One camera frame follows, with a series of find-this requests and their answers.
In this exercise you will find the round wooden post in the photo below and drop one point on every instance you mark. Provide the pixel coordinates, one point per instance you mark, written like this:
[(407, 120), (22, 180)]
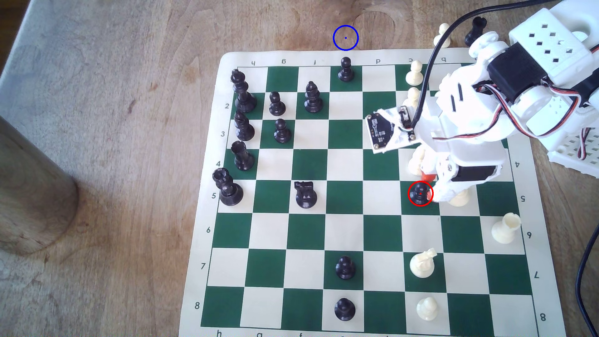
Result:
[(32, 196)]

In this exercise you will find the black chess pawn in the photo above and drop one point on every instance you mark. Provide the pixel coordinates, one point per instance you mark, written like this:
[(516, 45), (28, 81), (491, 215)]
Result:
[(282, 132), (345, 310), (420, 193), (345, 268), (346, 70), (277, 105)]

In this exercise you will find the black chess queen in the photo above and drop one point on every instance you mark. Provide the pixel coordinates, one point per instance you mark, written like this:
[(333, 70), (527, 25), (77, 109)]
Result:
[(228, 188)]

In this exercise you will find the white chess pawn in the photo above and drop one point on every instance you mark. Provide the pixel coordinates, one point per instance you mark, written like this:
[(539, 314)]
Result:
[(412, 97), (443, 29), (427, 310), (413, 72)]

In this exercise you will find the black chess king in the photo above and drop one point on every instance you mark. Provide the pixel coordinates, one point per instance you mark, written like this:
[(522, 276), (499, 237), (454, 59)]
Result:
[(242, 93)]

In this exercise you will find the black chess bishop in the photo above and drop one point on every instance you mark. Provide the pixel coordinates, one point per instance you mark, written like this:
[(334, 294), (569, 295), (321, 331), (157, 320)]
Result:
[(244, 127), (312, 98)]

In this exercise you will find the white chess rook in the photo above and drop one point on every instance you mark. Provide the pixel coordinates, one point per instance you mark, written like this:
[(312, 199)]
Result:
[(504, 228)]

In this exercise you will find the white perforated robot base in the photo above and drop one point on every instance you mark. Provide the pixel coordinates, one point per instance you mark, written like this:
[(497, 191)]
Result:
[(566, 149)]

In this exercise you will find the black chess knight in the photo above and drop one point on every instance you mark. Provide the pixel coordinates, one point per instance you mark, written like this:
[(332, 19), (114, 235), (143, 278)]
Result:
[(306, 195)]

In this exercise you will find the green white chess mat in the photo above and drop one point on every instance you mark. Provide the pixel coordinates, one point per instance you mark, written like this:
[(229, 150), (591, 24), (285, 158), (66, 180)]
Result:
[(309, 234)]

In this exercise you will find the black chess rook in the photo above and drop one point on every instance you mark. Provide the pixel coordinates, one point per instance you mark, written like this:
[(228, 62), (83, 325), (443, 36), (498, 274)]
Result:
[(243, 157), (477, 25)]

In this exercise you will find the white chess queen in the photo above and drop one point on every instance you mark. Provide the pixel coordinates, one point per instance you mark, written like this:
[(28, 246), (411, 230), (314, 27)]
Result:
[(459, 199)]

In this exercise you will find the white chess knight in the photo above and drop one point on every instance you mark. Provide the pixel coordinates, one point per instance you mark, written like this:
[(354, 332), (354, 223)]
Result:
[(422, 264)]

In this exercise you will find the black camera circuit board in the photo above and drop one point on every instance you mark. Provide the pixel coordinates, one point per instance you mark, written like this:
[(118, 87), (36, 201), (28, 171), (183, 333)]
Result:
[(383, 131)]

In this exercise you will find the white chess bishop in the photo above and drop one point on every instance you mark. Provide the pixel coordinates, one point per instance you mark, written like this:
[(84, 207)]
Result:
[(414, 166)]

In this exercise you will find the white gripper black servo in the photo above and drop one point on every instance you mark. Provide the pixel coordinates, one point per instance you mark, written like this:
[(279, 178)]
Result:
[(471, 175)]

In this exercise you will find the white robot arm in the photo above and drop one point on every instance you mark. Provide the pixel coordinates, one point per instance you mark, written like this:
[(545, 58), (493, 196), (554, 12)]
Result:
[(547, 42)]

